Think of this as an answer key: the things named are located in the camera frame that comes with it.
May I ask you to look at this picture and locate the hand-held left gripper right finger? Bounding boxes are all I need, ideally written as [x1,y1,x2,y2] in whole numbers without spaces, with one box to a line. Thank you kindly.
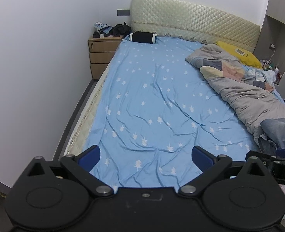
[178,145,275,196]

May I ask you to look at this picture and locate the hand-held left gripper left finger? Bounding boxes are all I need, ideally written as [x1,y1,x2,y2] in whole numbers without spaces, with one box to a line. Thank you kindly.
[19,145,115,197]

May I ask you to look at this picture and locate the blue denim jeans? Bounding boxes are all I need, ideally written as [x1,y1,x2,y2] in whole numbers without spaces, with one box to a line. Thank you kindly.
[253,118,285,153]

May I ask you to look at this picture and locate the grey patchwork quilt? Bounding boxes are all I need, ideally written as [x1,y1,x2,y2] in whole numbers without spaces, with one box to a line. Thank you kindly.
[185,44,285,151]

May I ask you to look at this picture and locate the light blue printed bed sheet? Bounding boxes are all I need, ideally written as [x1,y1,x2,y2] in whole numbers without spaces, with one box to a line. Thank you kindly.
[83,35,284,189]

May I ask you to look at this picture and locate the crumpled white blue cloth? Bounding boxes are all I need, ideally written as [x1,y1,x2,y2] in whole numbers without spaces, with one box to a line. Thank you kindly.
[247,67,277,83]

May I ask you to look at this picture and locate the group of small bottles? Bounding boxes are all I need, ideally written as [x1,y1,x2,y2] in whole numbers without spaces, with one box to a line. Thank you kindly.
[261,59,283,83]

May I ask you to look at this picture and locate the wooden nightstand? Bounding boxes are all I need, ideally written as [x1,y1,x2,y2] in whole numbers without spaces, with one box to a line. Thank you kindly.
[88,35,125,80]

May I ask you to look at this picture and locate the yellow pillow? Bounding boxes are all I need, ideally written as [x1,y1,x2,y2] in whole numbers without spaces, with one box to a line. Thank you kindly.
[216,41,263,69]

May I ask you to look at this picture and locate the black bolster pillow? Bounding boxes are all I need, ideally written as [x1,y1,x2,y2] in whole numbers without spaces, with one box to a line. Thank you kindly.
[129,31,159,44]

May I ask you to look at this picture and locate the black cloth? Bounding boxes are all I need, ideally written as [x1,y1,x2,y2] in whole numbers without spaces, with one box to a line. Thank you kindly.
[112,22,132,36]

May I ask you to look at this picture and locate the cream quilted headboard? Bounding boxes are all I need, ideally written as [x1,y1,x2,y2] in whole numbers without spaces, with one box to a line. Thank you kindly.
[131,0,261,53]

